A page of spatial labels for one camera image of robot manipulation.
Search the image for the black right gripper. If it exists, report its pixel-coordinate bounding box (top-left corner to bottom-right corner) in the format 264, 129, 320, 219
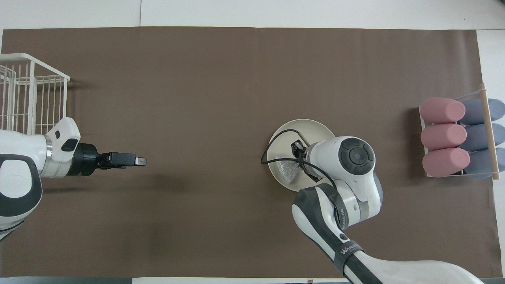
290, 140, 321, 183

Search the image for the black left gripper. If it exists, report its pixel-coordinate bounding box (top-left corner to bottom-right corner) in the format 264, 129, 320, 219
72, 143, 147, 177

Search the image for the silver mesh sponge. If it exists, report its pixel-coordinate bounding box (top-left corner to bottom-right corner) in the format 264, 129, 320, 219
275, 156, 301, 184

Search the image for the cream round plate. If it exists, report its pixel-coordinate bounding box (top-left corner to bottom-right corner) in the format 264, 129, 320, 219
267, 119, 341, 193

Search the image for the brown table mat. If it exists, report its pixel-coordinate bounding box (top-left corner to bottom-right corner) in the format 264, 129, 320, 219
0, 26, 503, 278

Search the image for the pink cup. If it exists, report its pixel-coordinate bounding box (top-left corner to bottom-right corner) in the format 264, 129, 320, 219
419, 97, 466, 124
422, 147, 471, 178
421, 123, 468, 151

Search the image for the clear acrylic cup rack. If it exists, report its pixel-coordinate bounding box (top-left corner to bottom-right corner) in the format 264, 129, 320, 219
419, 89, 501, 180

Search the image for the blue cup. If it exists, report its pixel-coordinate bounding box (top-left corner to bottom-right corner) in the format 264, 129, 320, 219
460, 123, 505, 152
462, 148, 505, 180
460, 98, 505, 126

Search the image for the wooden dowel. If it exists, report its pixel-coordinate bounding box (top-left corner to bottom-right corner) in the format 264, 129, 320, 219
479, 83, 500, 181

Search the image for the white wire basket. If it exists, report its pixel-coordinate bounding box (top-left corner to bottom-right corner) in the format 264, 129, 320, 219
0, 53, 71, 136

